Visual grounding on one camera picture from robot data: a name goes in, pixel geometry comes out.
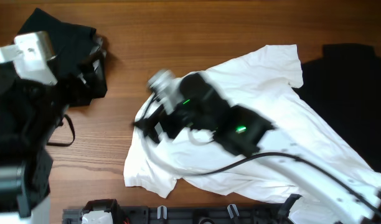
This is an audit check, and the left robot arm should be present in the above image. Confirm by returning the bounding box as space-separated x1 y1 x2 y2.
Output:
0 69 75 223

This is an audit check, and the white t-shirt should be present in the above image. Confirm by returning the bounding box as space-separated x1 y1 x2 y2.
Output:
123 44 381 224

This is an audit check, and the black folded shirt on stack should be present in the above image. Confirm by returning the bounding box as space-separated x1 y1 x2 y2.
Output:
12 8 107 106

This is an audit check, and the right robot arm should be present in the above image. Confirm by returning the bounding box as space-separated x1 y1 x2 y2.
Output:
133 70 381 223

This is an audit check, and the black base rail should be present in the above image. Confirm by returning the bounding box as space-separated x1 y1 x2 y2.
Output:
62 195 300 224

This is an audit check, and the black unfolded garment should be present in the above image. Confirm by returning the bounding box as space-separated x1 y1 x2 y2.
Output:
296 44 381 173

